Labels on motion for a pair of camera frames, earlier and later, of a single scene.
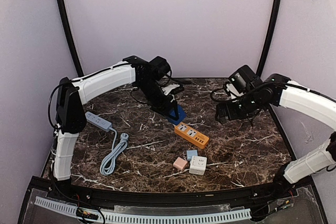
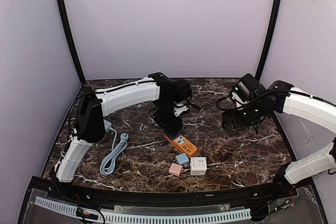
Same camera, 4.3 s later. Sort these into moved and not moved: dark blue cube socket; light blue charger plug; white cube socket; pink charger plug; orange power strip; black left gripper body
Moved: orange power strip; light blue charger plug; black left gripper body; dark blue cube socket; pink charger plug
Not moved: white cube socket
